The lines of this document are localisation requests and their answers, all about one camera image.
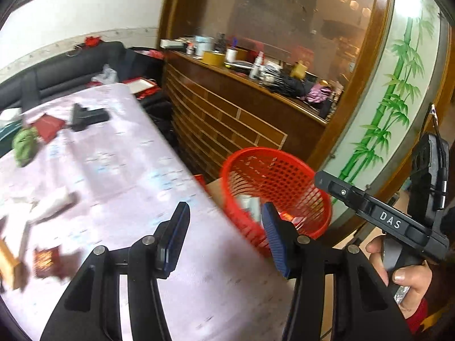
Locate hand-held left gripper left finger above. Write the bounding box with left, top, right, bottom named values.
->
left=41, top=202, right=191, bottom=341

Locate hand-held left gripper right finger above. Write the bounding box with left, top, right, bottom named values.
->
left=261, top=202, right=415, bottom=341

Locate red plastic basket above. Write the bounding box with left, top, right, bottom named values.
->
left=220, top=147, right=333, bottom=256

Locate red patterned packet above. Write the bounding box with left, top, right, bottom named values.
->
left=33, top=247, right=72, bottom=279

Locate orange and white box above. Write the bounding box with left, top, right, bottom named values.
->
left=0, top=238, right=29, bottom=292

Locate person's right forearm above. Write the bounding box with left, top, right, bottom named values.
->
left=405, top=296, right=432, bottom=334

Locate person's right hand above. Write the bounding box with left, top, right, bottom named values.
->
left=365, top=236, right=432, bottom=322

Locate brown cardboard box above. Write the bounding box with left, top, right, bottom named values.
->
left=204, top=178, right=231, bottom=207

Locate black bag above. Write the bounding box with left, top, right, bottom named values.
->
left=142, top=96, right=175, bottom=143

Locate wooden counter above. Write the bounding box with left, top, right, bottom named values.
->
left=162, top=48, right=329, bottom=182

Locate bamboo print glass panel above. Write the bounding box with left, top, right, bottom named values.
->
left=320, top=0, right=448, bottom=228

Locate pink cloth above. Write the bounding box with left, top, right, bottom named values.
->
left=306, top=83, right=333, bottom=103

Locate black hand tool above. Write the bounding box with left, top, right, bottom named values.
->
left=69, top=103, right=110, bottom=133

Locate red gift box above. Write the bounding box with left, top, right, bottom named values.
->
left=123, top=77, right=159, bottom=100

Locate yellow container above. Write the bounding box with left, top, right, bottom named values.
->
left=289, top=62, right=308, bottom=79

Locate clear plastic bag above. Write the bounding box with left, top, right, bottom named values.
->
left=92, top=65, right=119, bottom=85

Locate green cloth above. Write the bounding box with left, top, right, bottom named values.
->
left=12, top=126, right=39, bottom=167

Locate white spray bottle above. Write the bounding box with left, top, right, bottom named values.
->
left=249, top=51, right=265, bottom=80

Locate yellow tape roll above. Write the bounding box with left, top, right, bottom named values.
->
left=202, top=50, right=225, bottom=66

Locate white round tub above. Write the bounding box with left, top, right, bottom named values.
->
left=195, top=36, right=214, bottom=57

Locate black sofa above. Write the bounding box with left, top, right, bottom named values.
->
left=0, top=41, right=164, bottom=114

